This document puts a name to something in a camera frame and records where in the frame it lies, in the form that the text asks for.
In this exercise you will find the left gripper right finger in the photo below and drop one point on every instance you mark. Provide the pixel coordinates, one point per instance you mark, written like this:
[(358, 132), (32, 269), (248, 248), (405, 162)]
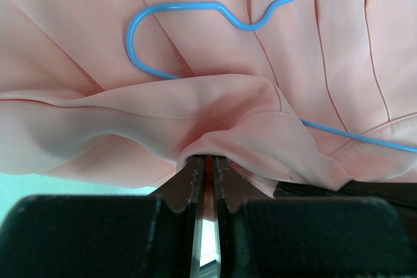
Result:
[(231, 191)]

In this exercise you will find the salmon pink skirt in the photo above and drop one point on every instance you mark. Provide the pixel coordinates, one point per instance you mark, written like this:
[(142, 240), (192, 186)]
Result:
[(73, 105)]

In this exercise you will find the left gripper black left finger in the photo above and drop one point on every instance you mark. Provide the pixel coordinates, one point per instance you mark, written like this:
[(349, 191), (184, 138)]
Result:
[(176, 241)]

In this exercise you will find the light blue plastic hanger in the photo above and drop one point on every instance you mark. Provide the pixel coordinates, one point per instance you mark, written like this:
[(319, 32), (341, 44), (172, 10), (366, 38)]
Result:
[(346, 67)]

